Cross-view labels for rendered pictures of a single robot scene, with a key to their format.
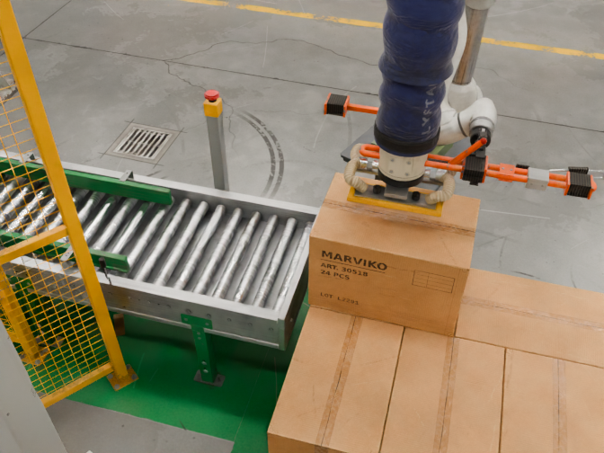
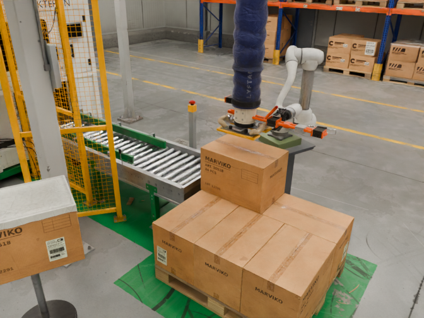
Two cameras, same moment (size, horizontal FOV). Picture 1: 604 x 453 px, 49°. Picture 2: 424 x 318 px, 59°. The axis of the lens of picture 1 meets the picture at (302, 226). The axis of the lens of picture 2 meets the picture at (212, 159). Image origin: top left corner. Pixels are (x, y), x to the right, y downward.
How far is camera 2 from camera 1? 144 cm
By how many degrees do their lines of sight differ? 24
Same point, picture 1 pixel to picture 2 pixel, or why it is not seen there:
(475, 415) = (251, 241)
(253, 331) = (171, 195)
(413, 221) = (250, 151)
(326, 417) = (181, 224)
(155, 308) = (137, 180)
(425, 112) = (247, 86)
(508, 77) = (377, 151)
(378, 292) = (228, 182)
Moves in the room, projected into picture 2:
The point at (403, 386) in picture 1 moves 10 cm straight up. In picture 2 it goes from (223, 223) to (224, 212)
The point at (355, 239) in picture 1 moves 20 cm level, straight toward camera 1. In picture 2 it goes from (219, 151) to (207, 161)
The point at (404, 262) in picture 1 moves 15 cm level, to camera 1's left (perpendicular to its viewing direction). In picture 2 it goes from (236, 164) to (218, 160)
